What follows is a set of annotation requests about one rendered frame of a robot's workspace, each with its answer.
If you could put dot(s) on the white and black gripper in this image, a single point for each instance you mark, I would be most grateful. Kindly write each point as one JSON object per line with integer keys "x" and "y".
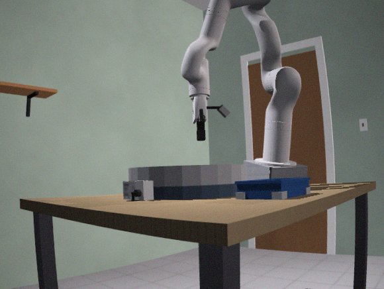
{"x": 200, "y": 115}

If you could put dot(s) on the blue open box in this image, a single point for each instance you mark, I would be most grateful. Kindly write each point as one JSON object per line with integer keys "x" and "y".
{"x": 272, "y": 189}

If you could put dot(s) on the grey round turning table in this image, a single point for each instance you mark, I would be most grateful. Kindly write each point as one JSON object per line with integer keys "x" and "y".
{"x": 183, "y": 182}

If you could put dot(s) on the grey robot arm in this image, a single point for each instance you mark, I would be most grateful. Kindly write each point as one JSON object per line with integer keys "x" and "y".
{"x": 285, "y": 81}

